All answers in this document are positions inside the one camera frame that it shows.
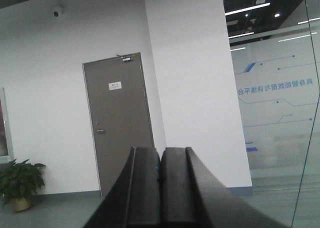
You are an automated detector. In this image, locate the potted green plant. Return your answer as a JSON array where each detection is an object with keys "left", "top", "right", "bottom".
[{"left": 0, "top": 159, "right": 46, "bottom": 213}]

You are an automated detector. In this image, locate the white notice on door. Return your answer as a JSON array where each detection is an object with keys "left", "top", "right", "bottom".
[{"left": 108, "top": 81, "right": 122, "bottom": 91}]

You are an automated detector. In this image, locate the white dome security camera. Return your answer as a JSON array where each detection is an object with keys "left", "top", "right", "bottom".
[{"left": 53, "top": 0, "right": 65, "bottom": 18}]

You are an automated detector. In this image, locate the grey window frame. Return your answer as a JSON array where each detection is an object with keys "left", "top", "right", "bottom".
[{"left": 0, "top": 87, "right": 15, "bottom": 165}]

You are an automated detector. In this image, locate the grey brown room door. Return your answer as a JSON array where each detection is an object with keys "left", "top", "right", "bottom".
[{"left": 83, "top": 53, "right": 154, "bottom": 196}]

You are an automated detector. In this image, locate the frosted glass partition wall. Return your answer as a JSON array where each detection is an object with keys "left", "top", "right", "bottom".
[{"left": 223, "top": 0, "right": 320, "bottom": 228}]

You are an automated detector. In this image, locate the thin steel guy wire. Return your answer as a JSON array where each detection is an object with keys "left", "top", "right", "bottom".
[{"left": 291, "top": 0, "right": 320, "bottom": 226}]

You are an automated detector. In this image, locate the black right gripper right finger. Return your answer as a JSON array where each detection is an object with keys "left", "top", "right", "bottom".
[{"left": 160, "top": 147, "right": 285, "bottom": 228}]

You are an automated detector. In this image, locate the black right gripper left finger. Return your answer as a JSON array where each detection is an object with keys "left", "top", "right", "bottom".
[{"left": 85, "top": 147, "right": 161, "bottom": 228}]

